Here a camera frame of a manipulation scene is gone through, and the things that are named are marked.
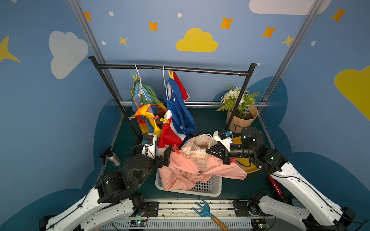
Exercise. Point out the white wire hanger pink jacket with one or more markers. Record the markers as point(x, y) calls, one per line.
point(205, 140)

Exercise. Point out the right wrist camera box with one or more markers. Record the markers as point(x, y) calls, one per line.
point(224, 137)

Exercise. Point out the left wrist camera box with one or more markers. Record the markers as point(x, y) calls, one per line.
point(149, 145)

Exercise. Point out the red clothespin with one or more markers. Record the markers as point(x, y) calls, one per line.
point(176, 149)

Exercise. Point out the yellow plastic tray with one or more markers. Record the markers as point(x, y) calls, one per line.
point(245, 163)

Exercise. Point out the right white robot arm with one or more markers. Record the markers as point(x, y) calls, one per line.
point(319, 213)

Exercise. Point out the rainbow striped jacket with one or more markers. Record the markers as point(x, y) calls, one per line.
point(144, 111)

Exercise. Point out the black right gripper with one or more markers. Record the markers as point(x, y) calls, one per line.
point(226, 153)

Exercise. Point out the green clothespin rainbow jacket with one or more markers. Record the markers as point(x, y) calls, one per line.
point(135, 77)

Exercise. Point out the white plastic laundry basket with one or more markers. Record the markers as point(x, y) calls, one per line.
point(212, 188)

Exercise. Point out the blue red white jacket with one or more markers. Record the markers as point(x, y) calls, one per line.
point(180, 121)

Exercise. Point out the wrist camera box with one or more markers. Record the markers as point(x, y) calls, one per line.
point(224, 137)
point(149, 145)

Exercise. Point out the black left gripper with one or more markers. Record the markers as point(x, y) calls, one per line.
point(166, 156)

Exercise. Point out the blue garden fork tool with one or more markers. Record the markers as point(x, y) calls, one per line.
point(205, 212)

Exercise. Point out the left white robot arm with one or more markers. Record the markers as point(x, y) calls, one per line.
point(112, 196)

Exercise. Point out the black clothes rack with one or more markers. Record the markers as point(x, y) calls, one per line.
point(123, 104)

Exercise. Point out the white hanger rainbow jacket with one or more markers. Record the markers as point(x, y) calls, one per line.
point(141, 87)

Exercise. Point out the pink kids jacket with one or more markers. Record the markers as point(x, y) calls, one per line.
point(195, 165)

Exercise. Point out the yellow clothespin lower blue jacket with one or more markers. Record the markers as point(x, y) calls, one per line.
point(164, 120)

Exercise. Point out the yellow clothespin blue jacket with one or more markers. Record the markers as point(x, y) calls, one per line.
point(171, 74)
point(164, 120)

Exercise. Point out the yellow clothespin top blue jacket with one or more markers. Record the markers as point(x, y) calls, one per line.
point(171, 74)

